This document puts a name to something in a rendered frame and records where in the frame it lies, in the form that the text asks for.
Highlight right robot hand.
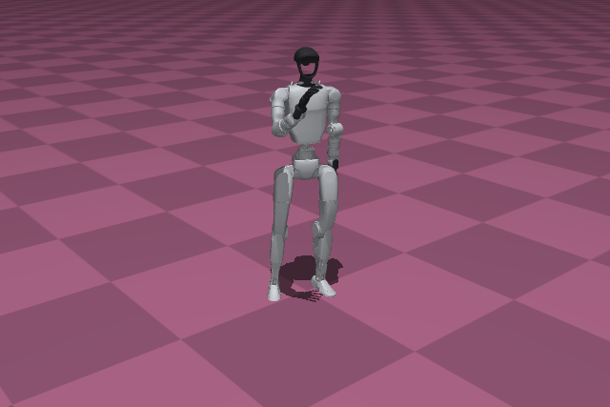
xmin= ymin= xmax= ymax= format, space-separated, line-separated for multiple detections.
xmin=293 ymin=85 xmax=323 ymax=120

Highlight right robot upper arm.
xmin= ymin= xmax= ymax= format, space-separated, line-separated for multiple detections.
xmin=270 ymin=88 xmax=289 ymax=137

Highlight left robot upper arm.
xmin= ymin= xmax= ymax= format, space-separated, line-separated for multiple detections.
xmin=325 ymin=86 xmax=343 ymax=137

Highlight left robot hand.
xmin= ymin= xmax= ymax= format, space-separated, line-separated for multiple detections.
xmin=329 ymin=159 xmax=338 ymax=174

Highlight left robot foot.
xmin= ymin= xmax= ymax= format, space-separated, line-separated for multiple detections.
xmin=311 ymin=275 xmax=336 ymax=297

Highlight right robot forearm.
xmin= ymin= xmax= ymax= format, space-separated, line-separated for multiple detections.
xmin=272 ymin=110 xmax=306 ymax=134

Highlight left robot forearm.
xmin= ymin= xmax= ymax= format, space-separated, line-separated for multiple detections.
xmin=327 ymin=134 xmax=342 ymax=167

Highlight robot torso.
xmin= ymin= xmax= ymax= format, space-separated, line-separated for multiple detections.
xmin=284 ymin=80 xmax=328 ymax=180

